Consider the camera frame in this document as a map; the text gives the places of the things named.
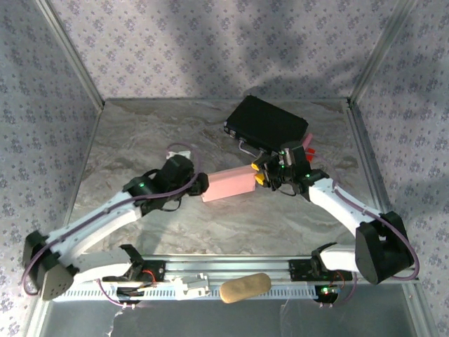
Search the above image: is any pink paper box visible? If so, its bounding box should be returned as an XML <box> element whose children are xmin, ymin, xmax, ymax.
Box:
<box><xmin>201</xmin><ymin>166</ymin><xmax>257</xmax><ymax>203</ymax></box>

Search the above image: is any small circuit board with LED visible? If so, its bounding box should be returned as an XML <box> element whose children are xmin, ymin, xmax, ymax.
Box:
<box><xmin>314</xmin><ymin>284</ymin><xmax>342</xmax><ymax>303</ymax></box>

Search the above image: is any tan oval sponge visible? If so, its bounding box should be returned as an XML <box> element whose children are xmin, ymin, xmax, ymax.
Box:
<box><xmin>220</xmin><ymin>272</ymin><xmax>273</xmax><ymax>305</ymax></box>

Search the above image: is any aluminium corner post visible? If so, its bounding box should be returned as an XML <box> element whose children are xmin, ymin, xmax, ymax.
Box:
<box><xmin>34</xmin><ymin>0</ymin><xmax>106</xmax><ymax>108</ymax></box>
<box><xmin>347</xmin><ymin>0</ymin><xmax>418</xmax><ymax>106</ymax></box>

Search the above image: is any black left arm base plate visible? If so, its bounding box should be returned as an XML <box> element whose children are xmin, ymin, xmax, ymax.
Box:
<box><xmin>101</xmin><ymin>260</ymin><xmax>167</xmax><ymax>284</ymax></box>

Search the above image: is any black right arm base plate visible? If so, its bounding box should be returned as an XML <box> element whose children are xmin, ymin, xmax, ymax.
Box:
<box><xmin>288</xmin><ymin>258</ymin><xmax>353</xmax><ymax>282</ymax></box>

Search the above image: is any black briefcase with chrome trim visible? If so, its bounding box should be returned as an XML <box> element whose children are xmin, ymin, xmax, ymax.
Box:
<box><xmin>224</xmin><ymin>94</ymin><xmax>310</xmax><ymax>159</ymax></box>

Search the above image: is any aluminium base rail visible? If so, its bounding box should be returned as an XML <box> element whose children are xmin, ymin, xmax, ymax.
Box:
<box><xmin>36</xmin><ymin>254</ymin><xmax>421</xmax><ymax>286</ymax></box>

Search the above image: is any white plastic connector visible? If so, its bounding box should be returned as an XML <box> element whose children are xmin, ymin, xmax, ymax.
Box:
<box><xmin>170</xmin><ymin>273</ymin><xmax>212</xmax><ymax>301</ymax></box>

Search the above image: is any aluminium side rail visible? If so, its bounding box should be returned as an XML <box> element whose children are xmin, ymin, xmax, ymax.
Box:
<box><xmin>345</xmin><ymin>100</ymin><xmax>412</xmax><ymax>257</ymax></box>

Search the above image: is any white slotted cable duct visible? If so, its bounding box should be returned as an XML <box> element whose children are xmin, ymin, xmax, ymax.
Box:
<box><xmin>51</xmin><ymin>282</ymin><xmax>319</xmax><ymax>303</ymax></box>

